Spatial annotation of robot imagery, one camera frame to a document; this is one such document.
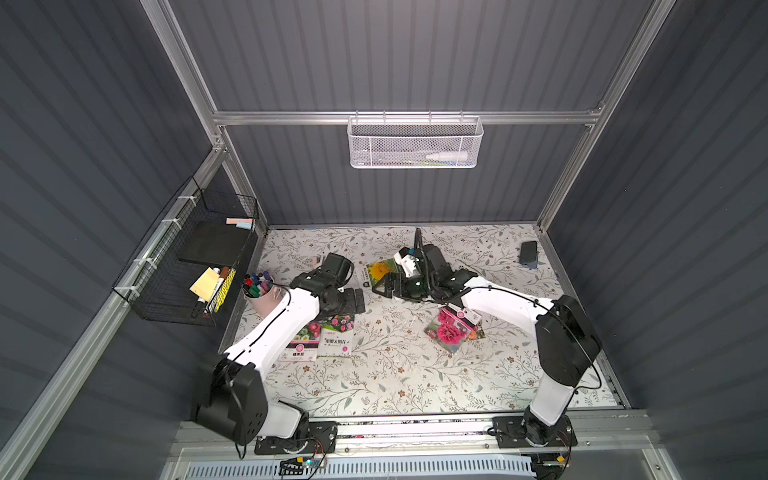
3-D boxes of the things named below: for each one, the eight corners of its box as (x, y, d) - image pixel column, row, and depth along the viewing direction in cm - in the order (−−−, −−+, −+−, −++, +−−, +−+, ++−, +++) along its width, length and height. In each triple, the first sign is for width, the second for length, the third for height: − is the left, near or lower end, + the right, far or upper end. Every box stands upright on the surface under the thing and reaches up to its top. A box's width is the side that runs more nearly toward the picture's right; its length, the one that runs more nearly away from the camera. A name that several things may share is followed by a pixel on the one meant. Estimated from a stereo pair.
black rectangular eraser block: (518, 265, 110) (522, 258, 107) (519, 245, 117) (523, 238, 114) (533, 269, 109) (537, 261, 106) (533, 248, 116) (537, 241, 113)
